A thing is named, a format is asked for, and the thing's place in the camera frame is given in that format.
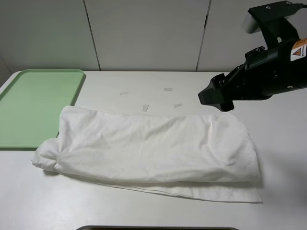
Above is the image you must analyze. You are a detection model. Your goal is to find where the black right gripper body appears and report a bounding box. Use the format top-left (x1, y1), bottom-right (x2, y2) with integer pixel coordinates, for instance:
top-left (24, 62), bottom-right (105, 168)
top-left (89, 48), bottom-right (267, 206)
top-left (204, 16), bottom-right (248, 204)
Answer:
top-left (222, 37), bottom-right (307, 101)

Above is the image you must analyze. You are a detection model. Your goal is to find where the clear tape piece middle left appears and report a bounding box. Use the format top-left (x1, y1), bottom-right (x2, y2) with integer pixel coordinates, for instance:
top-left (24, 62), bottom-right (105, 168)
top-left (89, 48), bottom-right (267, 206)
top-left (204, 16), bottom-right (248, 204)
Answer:
top-left (142, 104), bottom-right (149, 112)

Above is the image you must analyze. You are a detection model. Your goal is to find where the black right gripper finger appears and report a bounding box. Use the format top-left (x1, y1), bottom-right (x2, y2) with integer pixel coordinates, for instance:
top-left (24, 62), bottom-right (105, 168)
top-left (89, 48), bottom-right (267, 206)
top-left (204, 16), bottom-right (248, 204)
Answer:
top-left (198, 73), bottom-right (226, 105)
top-left (213, 101), bottom-right (234, 112)

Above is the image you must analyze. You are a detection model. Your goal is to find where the green plastic tray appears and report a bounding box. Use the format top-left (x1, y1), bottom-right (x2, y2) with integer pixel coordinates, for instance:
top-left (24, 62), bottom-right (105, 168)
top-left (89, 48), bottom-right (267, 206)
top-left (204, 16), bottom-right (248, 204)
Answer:
top-left (0, 69), bottom-right (85, 150)

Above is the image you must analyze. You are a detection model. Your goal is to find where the clear tape piece middle right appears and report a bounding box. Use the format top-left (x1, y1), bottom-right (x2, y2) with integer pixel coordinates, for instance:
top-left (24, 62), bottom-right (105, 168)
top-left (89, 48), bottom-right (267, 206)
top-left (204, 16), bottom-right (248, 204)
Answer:
top-left (173, 103), bottom-right (182, 108)

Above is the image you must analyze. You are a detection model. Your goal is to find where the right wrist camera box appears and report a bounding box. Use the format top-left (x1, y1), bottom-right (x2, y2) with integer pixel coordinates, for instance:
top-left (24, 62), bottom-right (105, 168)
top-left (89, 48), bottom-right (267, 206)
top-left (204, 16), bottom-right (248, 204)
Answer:
top-left (242, 0), bottom-right (307, 49)

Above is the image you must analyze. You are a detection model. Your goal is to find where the clear tape piece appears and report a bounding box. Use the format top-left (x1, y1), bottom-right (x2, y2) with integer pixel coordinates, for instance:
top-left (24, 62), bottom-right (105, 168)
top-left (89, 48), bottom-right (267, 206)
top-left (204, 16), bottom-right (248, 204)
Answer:
top-left (142, 104), bottom-right (149, 112)
top-left (173, 103), bottom-right (182, 108)

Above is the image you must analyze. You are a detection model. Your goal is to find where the white short sleeve t-shirt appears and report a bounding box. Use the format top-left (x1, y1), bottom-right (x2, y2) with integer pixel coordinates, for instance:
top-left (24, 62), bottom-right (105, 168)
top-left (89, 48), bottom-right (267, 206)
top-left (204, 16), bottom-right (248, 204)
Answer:
top-left (32, 106), bottom-right (262, 203)

